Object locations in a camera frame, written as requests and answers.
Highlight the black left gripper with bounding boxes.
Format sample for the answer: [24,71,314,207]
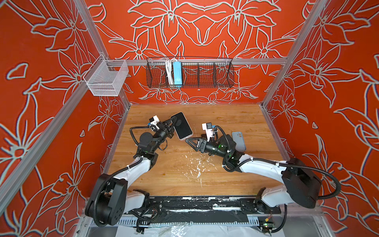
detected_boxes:
[151,118,176,154]

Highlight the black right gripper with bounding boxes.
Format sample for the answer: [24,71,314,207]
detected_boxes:
[186,137,230,161]

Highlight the black phone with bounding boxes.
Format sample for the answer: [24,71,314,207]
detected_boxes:
[171,112,193,140]

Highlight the white phone case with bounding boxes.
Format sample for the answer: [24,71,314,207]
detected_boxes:
[232,131,246,152]

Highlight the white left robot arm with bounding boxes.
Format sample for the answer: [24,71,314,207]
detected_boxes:
[85,116,177,227]

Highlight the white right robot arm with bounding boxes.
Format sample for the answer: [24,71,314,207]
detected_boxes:
[186,126,341,209]

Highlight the light blue box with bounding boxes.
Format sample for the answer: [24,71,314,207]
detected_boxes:
[173,61,183,87]

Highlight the aluminium back crossbar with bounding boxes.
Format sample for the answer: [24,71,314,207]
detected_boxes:
[106,58,288,67]

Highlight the clear acrylic bin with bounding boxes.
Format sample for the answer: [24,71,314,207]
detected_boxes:
[83,55,129,97]

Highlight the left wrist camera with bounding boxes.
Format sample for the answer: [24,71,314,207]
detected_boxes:
[148,116,160,131]

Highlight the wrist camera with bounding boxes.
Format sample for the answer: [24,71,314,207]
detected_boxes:
[202,122,218,142]
[148,116,160,131]

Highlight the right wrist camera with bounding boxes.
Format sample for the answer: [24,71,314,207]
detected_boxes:
[202,122,218,142]

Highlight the aluminium frame post left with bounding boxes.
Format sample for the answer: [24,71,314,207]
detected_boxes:
[74,1,130,108]

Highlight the aluminium frame post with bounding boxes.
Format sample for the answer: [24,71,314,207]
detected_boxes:
[74,1,130,108]
[261,0,327,109]

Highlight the black wire basket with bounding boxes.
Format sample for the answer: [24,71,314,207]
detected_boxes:
[146,57,235,89]

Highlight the white coiled cable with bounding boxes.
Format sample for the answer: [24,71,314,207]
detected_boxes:
[165,59,174,87]

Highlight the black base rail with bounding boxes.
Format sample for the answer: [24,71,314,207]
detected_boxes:
[123,196,282,227]

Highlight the aluminium frame post right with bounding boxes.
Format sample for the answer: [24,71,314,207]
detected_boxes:
[261,0,327,109]

